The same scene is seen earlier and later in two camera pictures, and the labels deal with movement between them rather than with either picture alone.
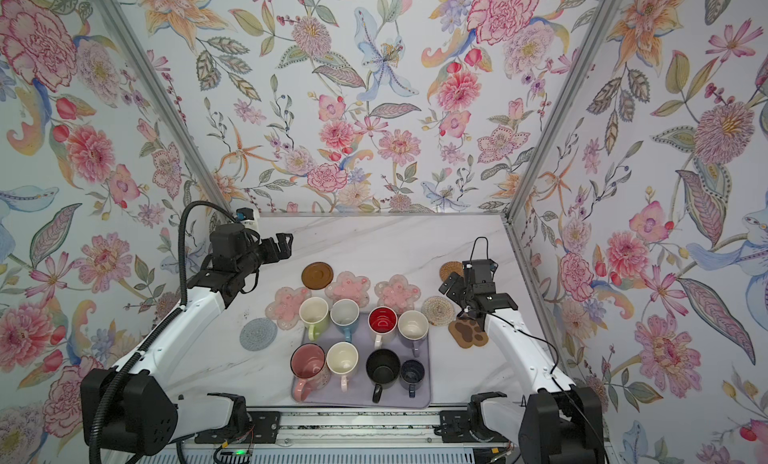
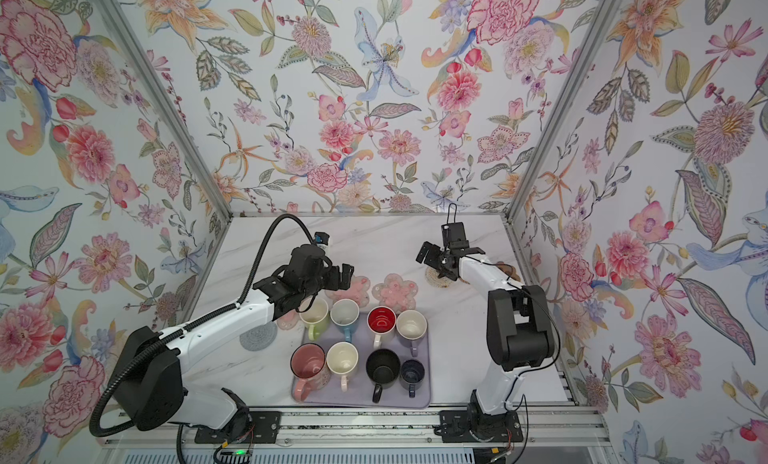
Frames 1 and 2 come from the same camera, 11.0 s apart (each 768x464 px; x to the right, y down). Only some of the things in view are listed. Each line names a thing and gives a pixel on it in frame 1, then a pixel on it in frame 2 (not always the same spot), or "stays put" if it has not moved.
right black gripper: x=454 y=294 → x=435 y=251
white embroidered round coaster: x=438 y=310 → x=433 y=278
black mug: x=382 y=367 stays put
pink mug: x=308 y=363 stays put
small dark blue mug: x=411 y=376 stays put
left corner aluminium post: x=116 y=17 stays put
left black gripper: x=285 y=250 → x=335 y=272
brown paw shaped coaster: x=467 y=333 → x=510 y=270
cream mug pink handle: x=342 y=358 stays put
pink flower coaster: x=349 y=286 stays put
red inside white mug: x=381 y=320 stays put
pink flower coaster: x=396 y=293 stays put
